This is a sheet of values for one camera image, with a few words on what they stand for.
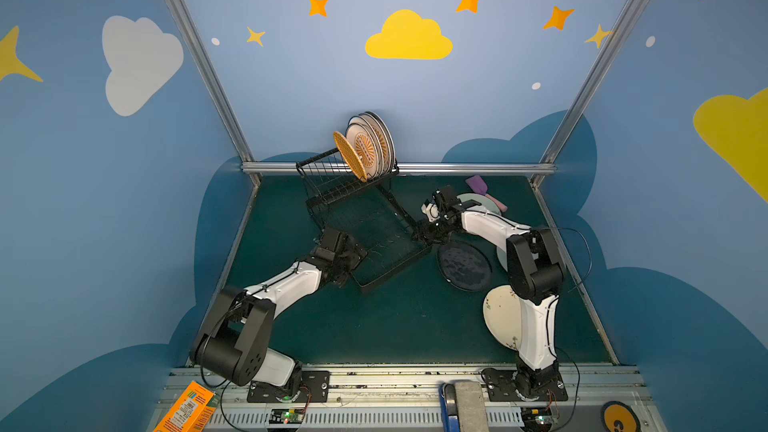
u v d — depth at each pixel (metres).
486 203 1.12
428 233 0.90
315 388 0.74
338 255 0.74
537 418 0.71
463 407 0.69
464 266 0.96
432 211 0.92
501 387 0.75
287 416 0.71
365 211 1.11
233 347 0.43
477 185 1.20
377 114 0.84
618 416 0.72
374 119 0.84
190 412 0.67
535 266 0.55
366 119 0.84
